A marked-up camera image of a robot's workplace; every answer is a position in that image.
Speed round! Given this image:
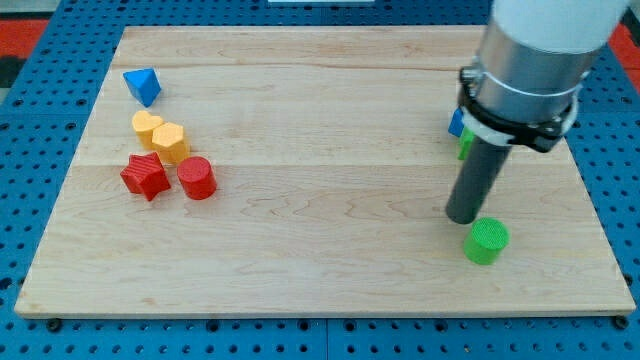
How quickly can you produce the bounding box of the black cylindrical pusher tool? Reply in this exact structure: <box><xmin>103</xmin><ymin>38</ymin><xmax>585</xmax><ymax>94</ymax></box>
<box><xmin>446</xmin><ymin>138</ymin><xmax>512</xmax><ymax>224</ymax></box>

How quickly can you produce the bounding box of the yellow heart block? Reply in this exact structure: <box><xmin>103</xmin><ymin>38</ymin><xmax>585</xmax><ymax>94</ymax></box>
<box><xmin>131</xmin><ymin>110</ymin><xmax>164</xmax><ymax>150</ymax></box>

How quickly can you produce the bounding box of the green block behind arm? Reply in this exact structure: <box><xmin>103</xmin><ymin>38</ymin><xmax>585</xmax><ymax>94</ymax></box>
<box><xmin>457</xmin><ymin>127</ymin><xmax>475</xmax><ymax>160</ymax></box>

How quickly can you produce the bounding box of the green cylinder block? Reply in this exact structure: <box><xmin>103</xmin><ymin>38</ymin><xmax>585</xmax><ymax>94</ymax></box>
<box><xmin>463</xmin><ymin>217</ymin><xmax>510</xmax><ymax>265</ymax></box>

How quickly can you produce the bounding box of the red star block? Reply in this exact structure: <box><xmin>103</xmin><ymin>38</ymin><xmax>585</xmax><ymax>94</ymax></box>
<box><xmin>120</xmin><ymin>152</ymin><xmax>171</xmax><ymax>201</ymax></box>

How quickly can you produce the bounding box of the red cylinder block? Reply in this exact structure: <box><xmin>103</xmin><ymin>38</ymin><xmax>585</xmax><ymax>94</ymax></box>
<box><xmin>177</xmin><ymin>156</ymin><xmax>217</xmax><ymax>200</ymax></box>

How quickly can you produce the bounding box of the yellow hexagon block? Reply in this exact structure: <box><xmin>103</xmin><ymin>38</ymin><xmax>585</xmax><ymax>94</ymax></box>
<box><xmin>152</xmin><ymin>122</ymin><xmax>190</xmax><ymax>165</ymax></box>

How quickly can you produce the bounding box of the wooden board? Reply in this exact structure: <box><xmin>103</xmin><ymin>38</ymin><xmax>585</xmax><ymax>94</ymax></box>
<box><xmin>15</xmin><ymin>26</ymin><xmax>636</xmax><ymax>319</ymax></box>

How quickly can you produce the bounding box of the blue block behind arm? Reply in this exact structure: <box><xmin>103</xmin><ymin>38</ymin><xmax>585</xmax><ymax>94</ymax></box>
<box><xmin>448</xmin><ymin>107</ymin><xmax>464</xmax><ymax>137</ymax></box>

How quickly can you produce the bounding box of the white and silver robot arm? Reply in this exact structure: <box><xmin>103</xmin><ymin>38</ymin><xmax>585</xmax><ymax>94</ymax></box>
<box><xmin>459</xmin><ymin>0</ymin><xmax>630</xmax><ymax>153</ymax></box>

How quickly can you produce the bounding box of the blue triangle block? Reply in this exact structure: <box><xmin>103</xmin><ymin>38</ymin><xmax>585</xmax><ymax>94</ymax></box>
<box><xmin>123</xmin><ymin>68</ymin><xmax>162</xmax><ymax>107</ymax></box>

